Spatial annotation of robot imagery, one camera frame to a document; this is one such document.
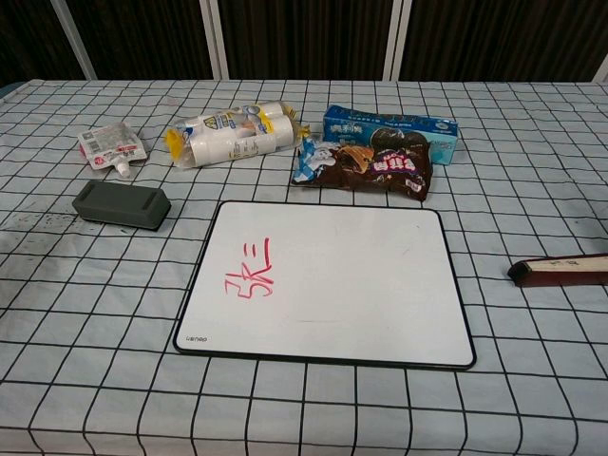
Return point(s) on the blue checked tablecloth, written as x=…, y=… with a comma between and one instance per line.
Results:
x=95, y=332

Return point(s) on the white red spout pouch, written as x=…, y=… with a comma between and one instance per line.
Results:
x=111, y=142

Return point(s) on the dark red folded fan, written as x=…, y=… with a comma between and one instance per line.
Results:
x=560, y=271

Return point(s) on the white board with black frame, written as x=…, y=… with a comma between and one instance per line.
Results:
x=332, y=285

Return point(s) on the brown snack bag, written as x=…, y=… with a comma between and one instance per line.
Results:
x=370, y=166

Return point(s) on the grey whiteboard eraser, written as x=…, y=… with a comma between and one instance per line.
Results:
x=119, y=204

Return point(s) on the black folding partition screen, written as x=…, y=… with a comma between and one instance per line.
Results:
x=285, y=38

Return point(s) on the blue cookie box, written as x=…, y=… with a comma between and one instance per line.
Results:
x=380, y=121

